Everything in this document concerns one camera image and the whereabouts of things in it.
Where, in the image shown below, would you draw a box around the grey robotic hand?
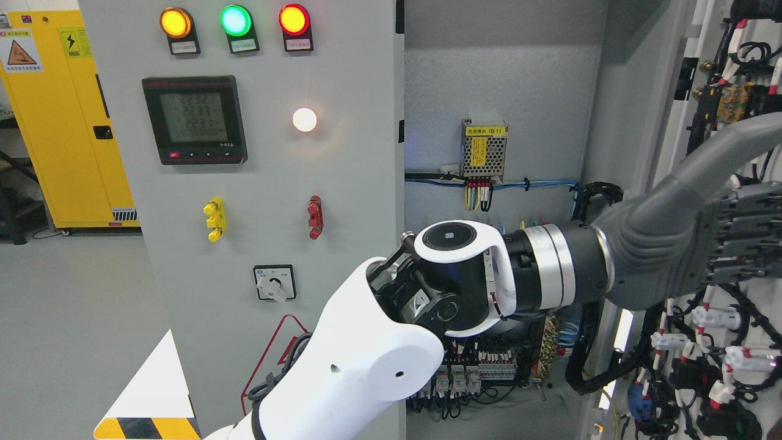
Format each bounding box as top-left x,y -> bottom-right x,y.
594,112 -> 781,311

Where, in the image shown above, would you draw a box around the grey cabinet door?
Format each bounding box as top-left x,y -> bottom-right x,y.
577,0 -> 782,440
79,1 -> 404,435

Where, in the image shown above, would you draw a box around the metal mesh power supply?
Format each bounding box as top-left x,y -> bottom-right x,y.
461,118 -> 509,181

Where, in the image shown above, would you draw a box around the lower row relays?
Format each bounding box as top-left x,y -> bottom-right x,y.
406,336 -> 523,420

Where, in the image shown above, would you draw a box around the red terminal block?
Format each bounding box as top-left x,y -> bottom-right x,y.
307,195 -> 324,240

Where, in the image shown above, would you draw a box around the white indicator light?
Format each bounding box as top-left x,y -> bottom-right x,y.
291,108 -> 318,133

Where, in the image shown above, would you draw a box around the red electric warning sticker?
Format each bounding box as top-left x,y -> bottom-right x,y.
240,313 -> 308,415

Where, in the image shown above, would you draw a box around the red indicator light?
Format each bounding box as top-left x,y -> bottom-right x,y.
277,3 -> 315,53

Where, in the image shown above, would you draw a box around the yellow terminal block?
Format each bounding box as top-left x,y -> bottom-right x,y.
203,197 -> 227,243

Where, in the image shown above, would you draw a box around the green indicator light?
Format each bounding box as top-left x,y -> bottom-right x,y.
219,4 -> 260,54

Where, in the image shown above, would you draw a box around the black digital power meter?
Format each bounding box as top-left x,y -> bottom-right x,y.
142,75 -> 248,166

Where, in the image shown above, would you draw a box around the amber indicator light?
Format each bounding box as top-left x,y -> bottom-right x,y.
159,7 -> 201,56

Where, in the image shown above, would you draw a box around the yellow safety cabinet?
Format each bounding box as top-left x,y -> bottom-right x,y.
2,10 -> 140,229

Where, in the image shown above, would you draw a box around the black rotary selector switch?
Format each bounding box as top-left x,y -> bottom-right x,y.
252,264 -> 297,303

